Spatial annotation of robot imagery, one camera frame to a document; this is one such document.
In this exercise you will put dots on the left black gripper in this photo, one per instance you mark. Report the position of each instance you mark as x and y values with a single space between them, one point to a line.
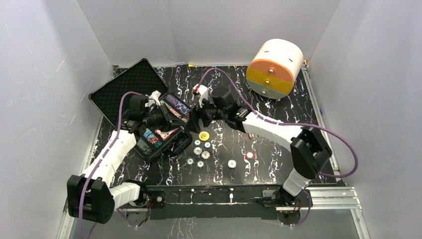
167 116

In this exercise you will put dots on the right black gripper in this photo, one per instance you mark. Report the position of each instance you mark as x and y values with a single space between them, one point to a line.
192 125

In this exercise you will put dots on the yellow big blind button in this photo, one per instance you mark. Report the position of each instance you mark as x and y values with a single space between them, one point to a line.
204 136

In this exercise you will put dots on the red playing card deck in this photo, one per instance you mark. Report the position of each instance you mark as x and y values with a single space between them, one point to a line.
164 135

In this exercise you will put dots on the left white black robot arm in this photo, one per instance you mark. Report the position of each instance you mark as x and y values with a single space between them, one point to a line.
91 195

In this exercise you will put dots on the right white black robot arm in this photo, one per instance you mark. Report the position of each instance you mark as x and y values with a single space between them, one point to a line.
308 148

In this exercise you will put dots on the black poker set case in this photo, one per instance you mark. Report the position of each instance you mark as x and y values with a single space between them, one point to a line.
112 100

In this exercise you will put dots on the orange blue chip row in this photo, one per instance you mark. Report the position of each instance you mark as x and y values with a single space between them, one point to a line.
176 114

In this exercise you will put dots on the blue 50 chip top-left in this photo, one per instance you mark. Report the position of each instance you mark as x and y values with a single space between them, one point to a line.
197 143

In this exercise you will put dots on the blue white chip row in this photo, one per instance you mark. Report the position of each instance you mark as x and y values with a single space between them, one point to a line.
180 106

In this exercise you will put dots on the blue 50 chip top-right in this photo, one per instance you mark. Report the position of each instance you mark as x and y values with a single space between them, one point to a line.
207 145

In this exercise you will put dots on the cyan chip row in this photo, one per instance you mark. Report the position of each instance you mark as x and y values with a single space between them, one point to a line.
152 138

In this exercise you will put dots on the white 1 chip left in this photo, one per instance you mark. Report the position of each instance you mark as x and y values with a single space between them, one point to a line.
197 151

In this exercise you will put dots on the white 1 chip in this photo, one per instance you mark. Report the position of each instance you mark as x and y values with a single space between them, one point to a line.
197 151
205 155

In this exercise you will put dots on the white 1 chip right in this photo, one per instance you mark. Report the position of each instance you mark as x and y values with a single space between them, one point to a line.
205 155

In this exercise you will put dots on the blue 50 chip bottom-left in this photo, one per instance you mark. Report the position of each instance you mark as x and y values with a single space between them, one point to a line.
190 161

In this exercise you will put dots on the blue 50 chip bottom-right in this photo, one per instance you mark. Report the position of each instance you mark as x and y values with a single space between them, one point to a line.
200 164

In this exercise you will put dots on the white chip lone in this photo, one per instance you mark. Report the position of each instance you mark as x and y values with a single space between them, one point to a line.
231 164

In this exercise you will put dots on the red poker chip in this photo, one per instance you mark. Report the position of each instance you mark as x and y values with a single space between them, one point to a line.
250 155

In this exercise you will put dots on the round pastel drawer cabinet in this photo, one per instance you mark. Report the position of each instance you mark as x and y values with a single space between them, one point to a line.
274 69

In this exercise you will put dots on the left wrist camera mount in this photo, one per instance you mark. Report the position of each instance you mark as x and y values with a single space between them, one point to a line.
153 99

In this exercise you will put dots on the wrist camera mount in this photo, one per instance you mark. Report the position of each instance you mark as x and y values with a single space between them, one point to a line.
202 92
153 99

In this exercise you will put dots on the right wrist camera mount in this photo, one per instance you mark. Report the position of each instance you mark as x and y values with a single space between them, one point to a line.
202 92

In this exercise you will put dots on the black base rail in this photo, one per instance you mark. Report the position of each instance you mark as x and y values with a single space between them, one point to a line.
239 201

